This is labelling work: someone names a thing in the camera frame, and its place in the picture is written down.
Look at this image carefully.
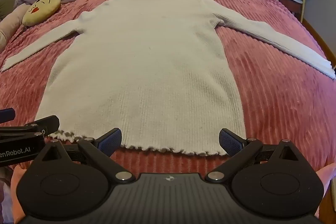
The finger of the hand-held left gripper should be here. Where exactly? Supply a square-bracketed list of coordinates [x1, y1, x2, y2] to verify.
[0, 108, 16, 124]
[0, 115, 60, 138]

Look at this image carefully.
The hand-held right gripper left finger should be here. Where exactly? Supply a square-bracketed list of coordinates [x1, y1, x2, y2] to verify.
[37, 128, 135, 184]

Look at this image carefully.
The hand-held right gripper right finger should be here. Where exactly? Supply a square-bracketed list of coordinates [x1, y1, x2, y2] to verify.
[204, 128, 303, 184]

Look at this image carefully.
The white knit sweater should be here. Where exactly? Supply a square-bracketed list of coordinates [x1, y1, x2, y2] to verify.
[1, 0, 336, 157]

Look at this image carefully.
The pink ribbed blanket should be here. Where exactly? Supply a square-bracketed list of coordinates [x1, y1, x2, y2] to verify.
[0, 0, 336, 180]

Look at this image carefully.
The yellow kissing face pillow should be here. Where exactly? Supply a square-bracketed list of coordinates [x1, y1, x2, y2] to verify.
[22, 0, 61, 27]

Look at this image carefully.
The wooden bed frame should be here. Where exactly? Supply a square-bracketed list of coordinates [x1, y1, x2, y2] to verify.
[302, 18, 336, 71]

